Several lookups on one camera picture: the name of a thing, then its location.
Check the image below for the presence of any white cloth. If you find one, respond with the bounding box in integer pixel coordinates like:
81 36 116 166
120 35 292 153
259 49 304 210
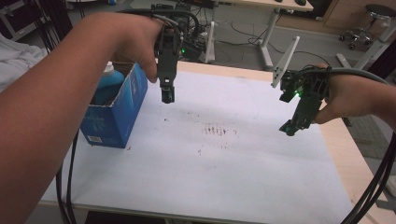
0 32 49 93

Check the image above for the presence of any black swivel stool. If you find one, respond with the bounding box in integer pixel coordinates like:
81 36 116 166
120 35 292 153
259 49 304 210
338 3 396 51

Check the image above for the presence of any black cable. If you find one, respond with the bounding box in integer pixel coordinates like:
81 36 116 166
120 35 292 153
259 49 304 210
120 8 201 38
64 130 79 224
55 164 71 224
340 132 396 224

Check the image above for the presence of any blue cardboard box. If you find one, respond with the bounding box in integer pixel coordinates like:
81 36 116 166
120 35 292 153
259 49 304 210
79 62 149 149

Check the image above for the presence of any white desk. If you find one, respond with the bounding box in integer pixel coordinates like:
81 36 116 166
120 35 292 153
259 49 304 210
214 0 315 71

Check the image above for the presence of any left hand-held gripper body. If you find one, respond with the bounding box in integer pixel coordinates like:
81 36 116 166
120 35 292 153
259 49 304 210
153 20 217 89

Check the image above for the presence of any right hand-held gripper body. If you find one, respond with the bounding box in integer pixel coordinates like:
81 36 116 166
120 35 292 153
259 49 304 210
271 35 331 130

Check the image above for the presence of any white metal stand leg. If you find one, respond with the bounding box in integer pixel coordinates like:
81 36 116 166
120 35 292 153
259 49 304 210
335 18 396 71

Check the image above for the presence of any white foam mat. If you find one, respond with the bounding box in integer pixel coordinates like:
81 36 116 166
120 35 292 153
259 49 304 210
40 69 355 224

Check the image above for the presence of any blue bottle with white cap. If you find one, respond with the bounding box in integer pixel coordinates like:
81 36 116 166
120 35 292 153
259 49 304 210
90 61 126 106

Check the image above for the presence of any person's left hand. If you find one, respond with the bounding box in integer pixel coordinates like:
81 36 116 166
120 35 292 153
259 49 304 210
106 12 165 84

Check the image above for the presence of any grey cable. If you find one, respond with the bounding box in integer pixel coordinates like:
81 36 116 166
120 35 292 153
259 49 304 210
297 66 396 94

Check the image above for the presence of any person's right hand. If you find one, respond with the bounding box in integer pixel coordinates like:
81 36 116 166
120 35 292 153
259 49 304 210
312 63 384 125

